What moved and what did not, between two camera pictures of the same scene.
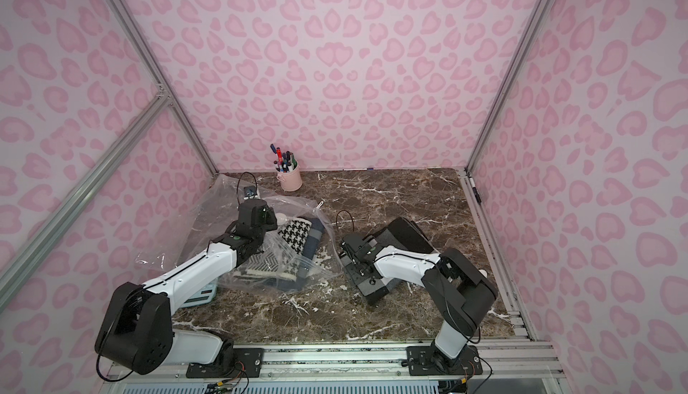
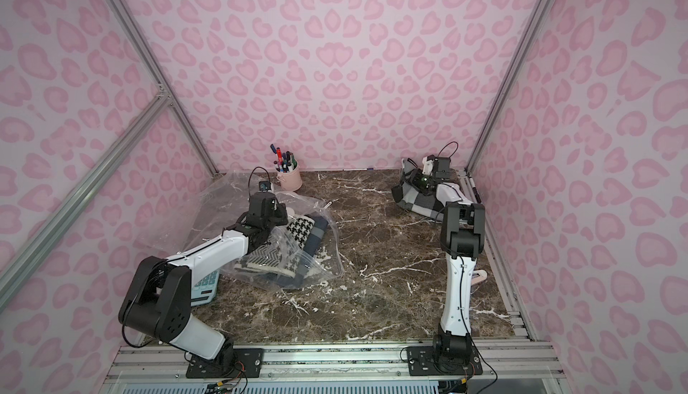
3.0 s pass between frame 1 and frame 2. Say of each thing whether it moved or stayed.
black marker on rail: stayed
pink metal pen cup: stayed
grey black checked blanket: moved
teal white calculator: stayed
